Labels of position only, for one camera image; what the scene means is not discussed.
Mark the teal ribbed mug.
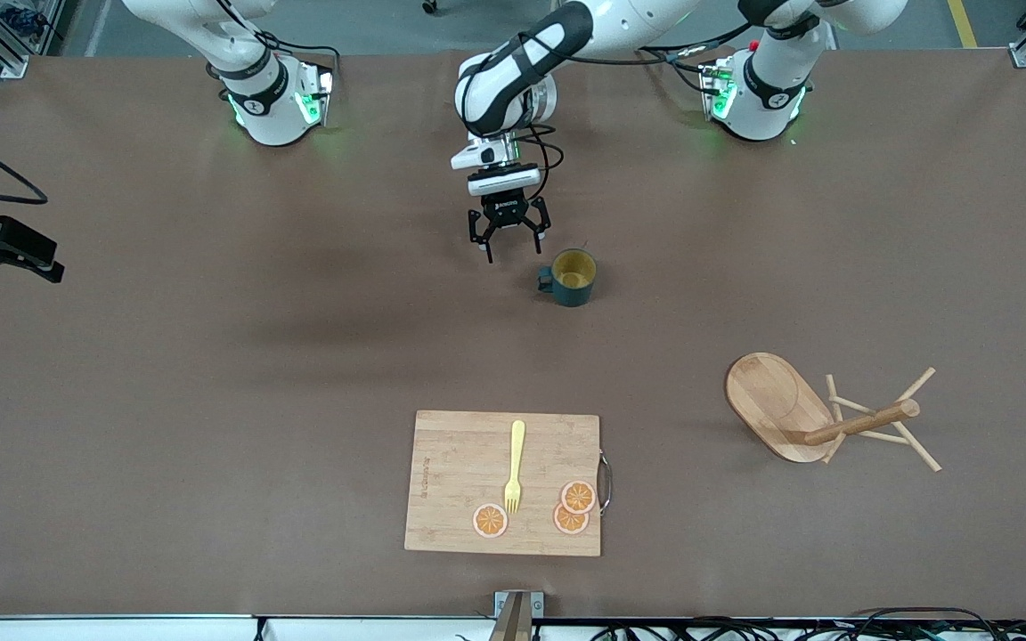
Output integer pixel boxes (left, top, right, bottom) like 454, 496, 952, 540
537, 248, 599, 309

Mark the wooden mug tree rack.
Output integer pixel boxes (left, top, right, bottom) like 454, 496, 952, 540
725, 352, 943, 473

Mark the yellow plastic fork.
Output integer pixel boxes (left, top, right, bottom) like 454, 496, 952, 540
503, 420, 526, 515

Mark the dark blue bundle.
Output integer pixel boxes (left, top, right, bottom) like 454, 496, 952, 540
0, 4, 46, 37

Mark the bamboo cutting board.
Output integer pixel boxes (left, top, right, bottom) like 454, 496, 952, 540
404, 410, 613, 558

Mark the black base cable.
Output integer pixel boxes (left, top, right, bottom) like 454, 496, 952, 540
217, 0, 342, 94

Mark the white edge rail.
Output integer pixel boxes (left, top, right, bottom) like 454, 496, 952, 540
0, 614, 496, 641

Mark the aluminium camera mast bracket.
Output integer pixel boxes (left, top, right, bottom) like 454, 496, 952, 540
488, 590, 545, 641

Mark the black cable tangle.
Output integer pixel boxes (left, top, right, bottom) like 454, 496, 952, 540
593, 621, 786, 641

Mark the black looping cable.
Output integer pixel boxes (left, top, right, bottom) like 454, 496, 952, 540
847, 607, 1008, 641

